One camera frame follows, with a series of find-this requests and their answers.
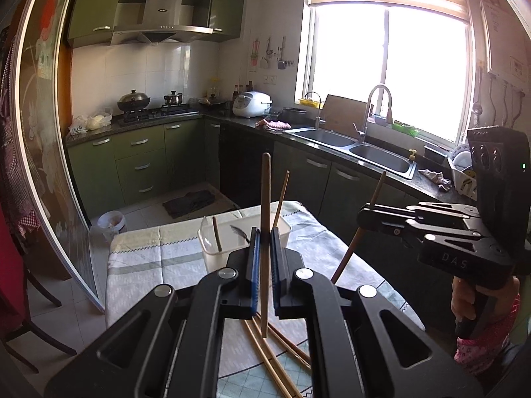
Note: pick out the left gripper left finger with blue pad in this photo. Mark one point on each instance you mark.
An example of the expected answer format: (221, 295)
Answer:
(251, 281)

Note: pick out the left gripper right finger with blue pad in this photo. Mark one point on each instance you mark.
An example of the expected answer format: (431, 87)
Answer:
(279, 267)

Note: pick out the white plastic utensil holder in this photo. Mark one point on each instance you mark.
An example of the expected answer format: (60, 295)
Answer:
(230, 242)

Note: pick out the light wooden chopstick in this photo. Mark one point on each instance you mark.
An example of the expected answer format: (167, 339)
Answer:
(281, 199)
(294, 391)
(216, 232)
(268, 366)

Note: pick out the dark-tipped wooden chopstick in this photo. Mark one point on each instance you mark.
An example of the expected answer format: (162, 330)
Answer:
(307, 367)
(291, 335)
(358, 234)
(265, 231)

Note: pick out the black plastic fork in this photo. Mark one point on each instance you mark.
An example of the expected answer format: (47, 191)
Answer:
(238, 231)

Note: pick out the person's right hand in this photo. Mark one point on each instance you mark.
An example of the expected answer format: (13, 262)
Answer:
(476, 307)

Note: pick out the dark lower cabinets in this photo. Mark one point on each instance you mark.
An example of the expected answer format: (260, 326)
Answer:
(333, 190)

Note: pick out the dark floor mat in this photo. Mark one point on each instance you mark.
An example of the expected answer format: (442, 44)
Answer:
(189, 203)

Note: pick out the white dish rack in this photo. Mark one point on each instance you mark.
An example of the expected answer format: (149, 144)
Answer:
(464, 178)

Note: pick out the pink cloth on counter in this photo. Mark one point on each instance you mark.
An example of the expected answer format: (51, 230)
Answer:
(274, 126)

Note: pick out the pink right sleeve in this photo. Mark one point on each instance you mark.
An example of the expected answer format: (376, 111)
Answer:
(477, 355)

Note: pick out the patterned light tablecloth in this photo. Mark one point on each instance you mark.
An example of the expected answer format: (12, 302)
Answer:
(179, 327)

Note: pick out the dark pot by sink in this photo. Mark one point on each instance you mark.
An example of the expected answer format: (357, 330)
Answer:
(294, 116)

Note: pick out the double stainless sink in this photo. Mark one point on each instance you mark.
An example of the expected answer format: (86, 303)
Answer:
(364, 152)

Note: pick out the white rice cooker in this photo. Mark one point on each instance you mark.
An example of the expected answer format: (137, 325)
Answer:
(251, 105)

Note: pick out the green sponge holder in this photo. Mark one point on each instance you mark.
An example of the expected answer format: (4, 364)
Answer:
(405, 129)

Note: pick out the black frying pan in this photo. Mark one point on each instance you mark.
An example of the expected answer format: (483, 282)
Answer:
(212, 103)

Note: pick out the yellow sponge basket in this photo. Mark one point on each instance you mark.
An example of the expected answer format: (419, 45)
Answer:
(310, 103)

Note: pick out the white trash bin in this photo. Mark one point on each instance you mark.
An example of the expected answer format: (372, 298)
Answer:
(112, 222)

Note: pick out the tall chrome faucet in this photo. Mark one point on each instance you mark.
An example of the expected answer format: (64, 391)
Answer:
(369, 112)

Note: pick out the wooden cutting board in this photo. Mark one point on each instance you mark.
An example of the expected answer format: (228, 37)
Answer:
(343, 115)

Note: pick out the gas stove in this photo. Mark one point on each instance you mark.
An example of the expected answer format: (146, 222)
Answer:
(163, 112)

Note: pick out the small steel pot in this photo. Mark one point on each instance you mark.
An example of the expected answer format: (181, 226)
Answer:
(173, 99)

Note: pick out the green lower cabinets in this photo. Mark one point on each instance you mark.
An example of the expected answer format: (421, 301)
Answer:
(125, 166)

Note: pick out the hanging ladle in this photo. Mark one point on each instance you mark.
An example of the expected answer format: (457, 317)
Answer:
(281, 61)

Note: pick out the black wok with lid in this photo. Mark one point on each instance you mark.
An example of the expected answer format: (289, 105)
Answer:
(133, 101)

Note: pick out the plastic bag with food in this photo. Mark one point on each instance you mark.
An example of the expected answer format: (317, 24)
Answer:
(83, 124)

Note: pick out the glass sliding door with flowers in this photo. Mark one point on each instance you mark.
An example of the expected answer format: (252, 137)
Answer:
(38, 142)

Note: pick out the hanging checkered apron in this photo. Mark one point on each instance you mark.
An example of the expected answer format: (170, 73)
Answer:
(16, 205)

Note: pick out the red upholstered chair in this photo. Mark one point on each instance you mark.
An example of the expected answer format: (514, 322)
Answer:
(16, 318)

